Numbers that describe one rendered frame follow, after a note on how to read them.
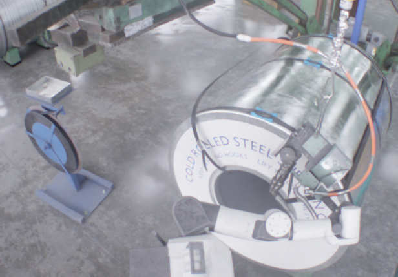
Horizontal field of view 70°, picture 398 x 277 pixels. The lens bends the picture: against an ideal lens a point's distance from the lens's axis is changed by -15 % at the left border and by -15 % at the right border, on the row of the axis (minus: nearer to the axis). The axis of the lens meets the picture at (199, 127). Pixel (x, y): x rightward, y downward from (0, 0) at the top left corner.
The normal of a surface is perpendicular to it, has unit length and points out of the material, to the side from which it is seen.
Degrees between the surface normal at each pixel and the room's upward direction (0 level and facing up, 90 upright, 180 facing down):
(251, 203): 18
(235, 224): 43
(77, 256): 0
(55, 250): 0
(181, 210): 34
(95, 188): 0
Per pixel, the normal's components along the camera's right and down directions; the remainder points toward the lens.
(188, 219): -0.06, -0.30
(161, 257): -0.17, -0.59
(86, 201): 0.00, -0.78
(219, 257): 0.58, -0.54
